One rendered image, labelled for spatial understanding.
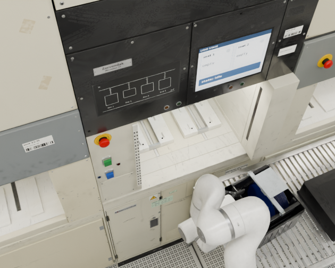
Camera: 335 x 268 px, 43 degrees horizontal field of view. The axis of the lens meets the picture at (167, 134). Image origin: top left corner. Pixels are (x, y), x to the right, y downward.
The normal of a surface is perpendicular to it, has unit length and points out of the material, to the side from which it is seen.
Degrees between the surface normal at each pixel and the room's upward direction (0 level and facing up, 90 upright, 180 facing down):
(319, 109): 0
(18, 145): 90
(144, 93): 90
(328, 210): 0
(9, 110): 90
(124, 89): 90
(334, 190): 0
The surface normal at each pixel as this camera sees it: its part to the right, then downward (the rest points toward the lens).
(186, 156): 0.01, -0.59
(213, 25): 0.38, 0.75
